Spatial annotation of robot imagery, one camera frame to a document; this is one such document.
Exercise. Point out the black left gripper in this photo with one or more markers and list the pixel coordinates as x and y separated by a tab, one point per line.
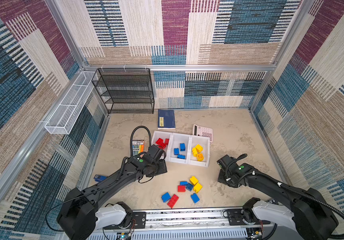
163	167

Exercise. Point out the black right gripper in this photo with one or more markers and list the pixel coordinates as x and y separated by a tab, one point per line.
220	179

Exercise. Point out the red long lego diagonal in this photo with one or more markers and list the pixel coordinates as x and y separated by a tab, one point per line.
162	146

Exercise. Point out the blue lego top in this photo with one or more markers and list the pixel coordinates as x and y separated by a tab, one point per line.
176	151

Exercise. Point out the blue lego with studs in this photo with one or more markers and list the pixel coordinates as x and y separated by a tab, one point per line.
181	156

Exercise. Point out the small red lego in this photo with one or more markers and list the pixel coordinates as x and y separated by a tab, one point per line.
181	189

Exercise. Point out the yellow square lego brick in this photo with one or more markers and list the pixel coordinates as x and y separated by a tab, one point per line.
200	157

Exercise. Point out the yellow lego cluster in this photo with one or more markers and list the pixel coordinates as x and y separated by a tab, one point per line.
199	148
193	180

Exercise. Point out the red long lego bottom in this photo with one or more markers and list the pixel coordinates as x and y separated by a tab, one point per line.
173	200

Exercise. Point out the dark blue lego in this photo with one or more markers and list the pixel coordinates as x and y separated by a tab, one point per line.
189	187

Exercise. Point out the yellow studded lego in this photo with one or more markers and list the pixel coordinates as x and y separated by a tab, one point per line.
194	151

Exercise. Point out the blue lego bottom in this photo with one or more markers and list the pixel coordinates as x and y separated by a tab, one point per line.
195	198

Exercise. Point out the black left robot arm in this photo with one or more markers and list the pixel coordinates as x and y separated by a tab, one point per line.
84	211

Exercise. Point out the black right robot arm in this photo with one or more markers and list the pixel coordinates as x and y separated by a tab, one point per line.
304	211

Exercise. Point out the colourful marker pack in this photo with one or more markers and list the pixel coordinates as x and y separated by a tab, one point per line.
137	147

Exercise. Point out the white three-compartment bin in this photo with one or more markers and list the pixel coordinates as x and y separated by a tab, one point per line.
179	147

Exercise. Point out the dark blue book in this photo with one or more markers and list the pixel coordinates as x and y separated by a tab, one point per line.
166	119

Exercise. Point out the pink calculator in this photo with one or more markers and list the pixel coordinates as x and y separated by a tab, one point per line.
203	132

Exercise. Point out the blue black stapler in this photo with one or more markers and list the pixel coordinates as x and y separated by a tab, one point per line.
99	178

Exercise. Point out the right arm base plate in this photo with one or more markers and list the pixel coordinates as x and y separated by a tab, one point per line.
235	217

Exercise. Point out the aluminium rail front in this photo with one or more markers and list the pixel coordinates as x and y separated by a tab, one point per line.
194	224

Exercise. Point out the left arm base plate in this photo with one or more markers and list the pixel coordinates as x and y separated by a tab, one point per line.
136	220

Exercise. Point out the black wire shelf rack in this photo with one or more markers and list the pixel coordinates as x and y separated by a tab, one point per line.
125	91

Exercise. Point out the white wire mesh basket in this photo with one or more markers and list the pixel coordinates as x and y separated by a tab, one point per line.
67	112

